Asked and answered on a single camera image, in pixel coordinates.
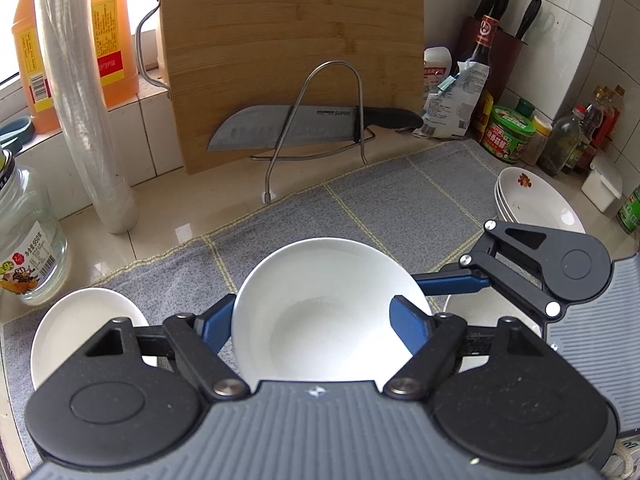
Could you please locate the white ceramic bowl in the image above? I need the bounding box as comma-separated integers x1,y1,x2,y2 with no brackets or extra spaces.
30,287,151,392

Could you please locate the blue grey checked towel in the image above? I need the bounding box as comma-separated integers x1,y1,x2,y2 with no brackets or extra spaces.
0,139,591,480

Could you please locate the white blue printed bag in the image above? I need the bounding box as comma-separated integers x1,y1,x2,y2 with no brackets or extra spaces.
412,60,491,140

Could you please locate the large plastic wrap roll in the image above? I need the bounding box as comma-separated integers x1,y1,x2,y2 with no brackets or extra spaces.
34,0,140,235

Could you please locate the steel wire rack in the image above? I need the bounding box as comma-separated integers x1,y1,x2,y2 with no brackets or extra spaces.
250,60,377,204

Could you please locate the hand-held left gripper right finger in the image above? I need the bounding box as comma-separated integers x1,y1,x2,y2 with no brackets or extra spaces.
382,296,558,402

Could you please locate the green lid sauce jar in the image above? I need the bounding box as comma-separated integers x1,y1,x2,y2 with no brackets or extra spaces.
481,105,537,163

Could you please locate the dark soy sauce bottle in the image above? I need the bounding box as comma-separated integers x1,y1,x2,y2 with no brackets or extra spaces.
470,15,502,106

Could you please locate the white plastic box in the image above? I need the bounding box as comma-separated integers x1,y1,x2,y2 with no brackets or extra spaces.
581,157,624,213

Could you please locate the clear glass jar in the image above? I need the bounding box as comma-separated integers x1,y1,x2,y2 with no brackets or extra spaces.
0,149,69,306

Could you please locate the kitchen knife black handle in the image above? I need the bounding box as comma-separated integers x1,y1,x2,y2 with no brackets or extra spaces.
207,105,425,152

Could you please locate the white bag red print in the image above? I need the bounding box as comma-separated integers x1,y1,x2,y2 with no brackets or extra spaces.
423,46,455,111

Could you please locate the white bowl pink floral print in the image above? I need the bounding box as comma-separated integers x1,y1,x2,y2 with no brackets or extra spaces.
232,238,432,381

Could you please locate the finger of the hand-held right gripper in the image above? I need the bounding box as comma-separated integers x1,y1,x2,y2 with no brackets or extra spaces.
412,219,566,318

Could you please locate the grey bottle red cap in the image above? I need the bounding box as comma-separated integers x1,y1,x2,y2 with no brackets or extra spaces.
537,104,588,177

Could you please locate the bamboo cutting board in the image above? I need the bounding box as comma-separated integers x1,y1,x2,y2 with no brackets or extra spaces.
135,0,426,176

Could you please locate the oil bottle yellow label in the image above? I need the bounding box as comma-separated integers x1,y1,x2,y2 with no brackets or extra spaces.
567,87,608,175

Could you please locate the teal round dish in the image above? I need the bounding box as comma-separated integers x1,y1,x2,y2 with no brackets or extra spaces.
0,116,36,150

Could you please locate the white bowl grey floral print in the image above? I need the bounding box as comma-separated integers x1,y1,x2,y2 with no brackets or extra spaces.
444,292,543,346

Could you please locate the brown knife block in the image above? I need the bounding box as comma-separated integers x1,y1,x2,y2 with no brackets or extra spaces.
457,16,526,111

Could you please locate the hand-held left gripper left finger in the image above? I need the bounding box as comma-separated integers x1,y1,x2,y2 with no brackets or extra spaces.
80,294,250,403

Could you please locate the white plate fruit print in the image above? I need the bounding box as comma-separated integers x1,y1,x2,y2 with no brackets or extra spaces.
494,182,516,222
495,195,518,225
498,166,587,234

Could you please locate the orange cooking oil bottle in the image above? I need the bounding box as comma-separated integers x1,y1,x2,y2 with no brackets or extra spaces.
11,0,140,133

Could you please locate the yellow lid spice jar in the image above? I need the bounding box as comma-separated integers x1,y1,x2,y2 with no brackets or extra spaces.
520,115,553,166

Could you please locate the green labelled bottle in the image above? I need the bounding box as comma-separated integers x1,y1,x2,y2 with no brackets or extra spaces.
616,190,640,235

